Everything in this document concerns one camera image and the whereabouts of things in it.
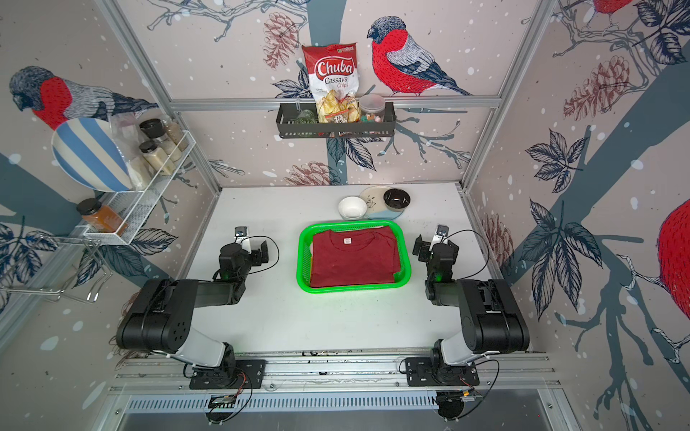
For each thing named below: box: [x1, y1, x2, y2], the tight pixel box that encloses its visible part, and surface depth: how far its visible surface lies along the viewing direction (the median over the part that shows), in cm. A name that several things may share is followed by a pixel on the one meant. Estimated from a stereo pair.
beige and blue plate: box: [359, 185, 405, 220], surface depth 114 cm
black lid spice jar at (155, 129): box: [139, 118, 183, 163], surface depth 82 cm
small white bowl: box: [337, 195, 368, 221], surface depth 113 cm
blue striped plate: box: [51, 117, 133, 194], surface depth 68 cm
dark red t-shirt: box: [309, 226, 402, 288], surface depth 94 cm
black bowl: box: [383, 188, 411, 212], surface depth 112 cm
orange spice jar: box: [76, 198, 129, 237], surface depth 64 cm
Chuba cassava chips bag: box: [301, 42, 362, 124], surface depth 84 cm
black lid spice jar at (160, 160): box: [138, 140, 176, 176], surface depth 79 cm
